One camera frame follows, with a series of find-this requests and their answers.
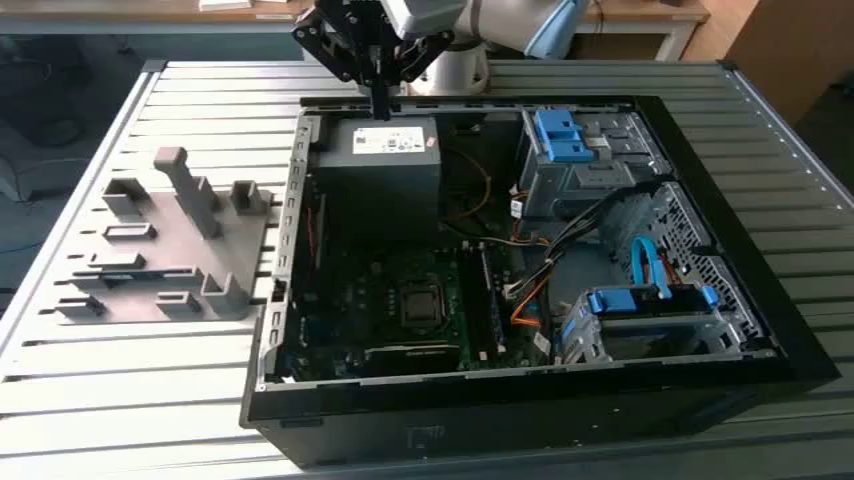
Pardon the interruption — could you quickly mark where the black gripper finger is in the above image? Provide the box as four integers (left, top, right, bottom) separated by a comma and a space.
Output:
291, 7, 384, 121
382, 29, 461, 121

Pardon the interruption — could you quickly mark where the RAM slot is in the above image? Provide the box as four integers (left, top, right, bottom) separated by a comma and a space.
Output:
459, 241, 489, 360

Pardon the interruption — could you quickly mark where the blue empty disk carrier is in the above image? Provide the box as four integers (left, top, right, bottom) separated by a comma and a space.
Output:
533, 108, 601, 165

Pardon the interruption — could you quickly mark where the grey metal drive cage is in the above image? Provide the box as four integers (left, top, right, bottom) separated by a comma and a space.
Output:
518, 108, 674, 236

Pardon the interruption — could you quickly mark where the black office chair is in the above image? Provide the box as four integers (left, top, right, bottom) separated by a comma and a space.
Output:
0, 34, 92, 149

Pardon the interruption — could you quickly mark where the grey parts rack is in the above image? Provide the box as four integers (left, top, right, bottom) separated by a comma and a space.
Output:
39, 146, 276, 326

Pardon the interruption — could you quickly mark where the silver CPU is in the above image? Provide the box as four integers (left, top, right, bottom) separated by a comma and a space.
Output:
404, 291, 440, 321

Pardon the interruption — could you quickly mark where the green motherboard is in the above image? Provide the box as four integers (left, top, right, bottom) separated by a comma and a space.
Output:
292, 239, 555, 376

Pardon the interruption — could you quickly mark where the brown wooden cabinet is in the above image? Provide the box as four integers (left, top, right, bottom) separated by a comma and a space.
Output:
681, 0, 854, 129

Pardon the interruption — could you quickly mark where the CPU socket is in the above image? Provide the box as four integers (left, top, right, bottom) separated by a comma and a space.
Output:
398, 282, 447, 334

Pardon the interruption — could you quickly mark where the hard disk in blue carrier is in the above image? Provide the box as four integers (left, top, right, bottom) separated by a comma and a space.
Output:
585, 284, 721, 317

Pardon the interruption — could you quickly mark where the black graphics card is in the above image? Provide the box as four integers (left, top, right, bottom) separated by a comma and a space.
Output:
363, 341, 462, 376

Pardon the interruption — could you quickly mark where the grey metal disk bay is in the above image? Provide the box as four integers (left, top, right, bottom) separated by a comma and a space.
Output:
557, 299, 746, 365

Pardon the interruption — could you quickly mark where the black PC case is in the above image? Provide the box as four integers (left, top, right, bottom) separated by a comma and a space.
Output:
238, 94, 841, 470

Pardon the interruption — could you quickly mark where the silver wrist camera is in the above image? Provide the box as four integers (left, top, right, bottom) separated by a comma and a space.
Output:
378, 0, 467, 40

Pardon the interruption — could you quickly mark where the wooden desk white frame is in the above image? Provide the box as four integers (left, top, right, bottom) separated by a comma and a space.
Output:
0, 0, 713, 62

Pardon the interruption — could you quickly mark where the black cable bundle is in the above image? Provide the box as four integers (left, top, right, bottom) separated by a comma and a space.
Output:
543, 182, 659, 266

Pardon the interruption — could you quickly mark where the orange wire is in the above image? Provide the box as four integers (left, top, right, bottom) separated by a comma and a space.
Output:
510, 298, 543, 329

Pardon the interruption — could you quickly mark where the blue flat wire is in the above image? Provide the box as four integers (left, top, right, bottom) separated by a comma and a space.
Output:
629, 236, 673, 300

